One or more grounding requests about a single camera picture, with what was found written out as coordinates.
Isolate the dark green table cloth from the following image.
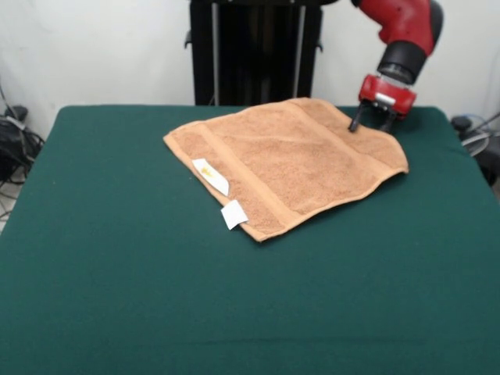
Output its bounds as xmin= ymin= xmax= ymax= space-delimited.
xmin=0 ymin=104 xmax=500 ymax=375

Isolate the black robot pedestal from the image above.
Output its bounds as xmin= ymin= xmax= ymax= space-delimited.
xmin=183 ymin=0 xmax=325 ymax=107

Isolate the tan terry towel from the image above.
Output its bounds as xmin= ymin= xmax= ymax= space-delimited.
xmin=162 ymin=97 xmax=410 ymax=243

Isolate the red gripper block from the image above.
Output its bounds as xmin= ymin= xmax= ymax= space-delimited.
xmin=348 ymin=73 xmax=418 ymax=134

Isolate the black cable bundle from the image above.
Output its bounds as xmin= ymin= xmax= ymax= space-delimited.
xmin=0 ymin=104 xmax=46 ymax=188

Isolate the black device with cables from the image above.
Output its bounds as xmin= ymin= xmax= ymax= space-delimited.
xmin=451 ymin=115 xmax=500 ymax=187

